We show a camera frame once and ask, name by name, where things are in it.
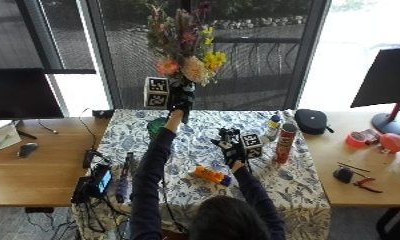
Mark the person's right hand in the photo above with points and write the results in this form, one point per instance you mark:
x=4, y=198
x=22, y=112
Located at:
x=230, y=146

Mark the blue floral tablecloth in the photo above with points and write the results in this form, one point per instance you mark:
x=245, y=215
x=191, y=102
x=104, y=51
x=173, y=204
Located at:
x=209, y=173

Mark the the person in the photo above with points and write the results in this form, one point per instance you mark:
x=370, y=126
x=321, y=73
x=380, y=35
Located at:
x=235, y=218

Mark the black computer monitor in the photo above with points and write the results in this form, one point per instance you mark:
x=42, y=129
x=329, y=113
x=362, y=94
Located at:
x=22, y=95

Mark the mixed flower bouquet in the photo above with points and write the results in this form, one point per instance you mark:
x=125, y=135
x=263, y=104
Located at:
x=187, y=46

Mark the red snack tube can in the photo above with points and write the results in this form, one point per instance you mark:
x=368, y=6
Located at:
x=286, y=143

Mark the black power adapter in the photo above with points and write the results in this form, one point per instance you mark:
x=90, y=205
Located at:
x=90, y=158

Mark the white marker cube left glove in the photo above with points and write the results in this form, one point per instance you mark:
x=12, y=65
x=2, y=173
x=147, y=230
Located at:
x=157, y=92

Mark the orange bottle with purple cap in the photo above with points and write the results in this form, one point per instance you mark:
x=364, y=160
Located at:
x=213, y=175

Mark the white marker cube right glove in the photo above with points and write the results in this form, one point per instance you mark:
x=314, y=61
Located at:
x=253, y=145

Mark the black office chair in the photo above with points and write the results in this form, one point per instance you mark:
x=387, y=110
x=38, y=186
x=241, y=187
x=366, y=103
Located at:
x=395, y=223

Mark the black device with screen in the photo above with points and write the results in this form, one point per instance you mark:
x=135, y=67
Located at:
x=98, y=181

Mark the black computer mouse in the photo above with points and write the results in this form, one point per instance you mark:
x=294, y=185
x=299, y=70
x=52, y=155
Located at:
x=28, y=149

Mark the green glass vase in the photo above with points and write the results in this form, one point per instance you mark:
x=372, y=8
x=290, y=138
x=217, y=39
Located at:
x=157, y=126

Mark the white bottle with blue cap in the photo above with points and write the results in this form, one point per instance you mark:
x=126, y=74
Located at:
x=274, y=128

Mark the white marker cube glove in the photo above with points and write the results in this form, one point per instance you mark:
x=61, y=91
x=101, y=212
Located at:
x=253, y=145
x=157, y=92

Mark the small black pouch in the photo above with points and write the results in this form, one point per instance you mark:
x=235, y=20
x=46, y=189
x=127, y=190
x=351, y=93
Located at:
x=343, y=175

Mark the pencil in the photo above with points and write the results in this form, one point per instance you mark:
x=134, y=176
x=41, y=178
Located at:
x=354, y=166

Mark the orange tape roll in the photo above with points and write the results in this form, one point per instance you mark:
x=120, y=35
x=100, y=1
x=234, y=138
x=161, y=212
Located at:
x=356, y=139

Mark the purple folded umbrella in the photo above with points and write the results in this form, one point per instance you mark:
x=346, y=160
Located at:
x=125, y=176

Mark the person's left hand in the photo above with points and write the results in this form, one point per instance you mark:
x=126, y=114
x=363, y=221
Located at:
x=182, y=97

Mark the monitor with red stand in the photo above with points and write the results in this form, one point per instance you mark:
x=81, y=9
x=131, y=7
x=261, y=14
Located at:
x=388, y=90

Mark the white paper sheet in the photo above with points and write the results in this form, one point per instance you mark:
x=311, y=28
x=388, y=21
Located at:
x=1, y=138

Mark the small black box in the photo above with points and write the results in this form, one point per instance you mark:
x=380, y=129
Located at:
x=104, y=113

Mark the black zip case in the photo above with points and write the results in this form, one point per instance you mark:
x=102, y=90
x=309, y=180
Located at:
x=311, y=121

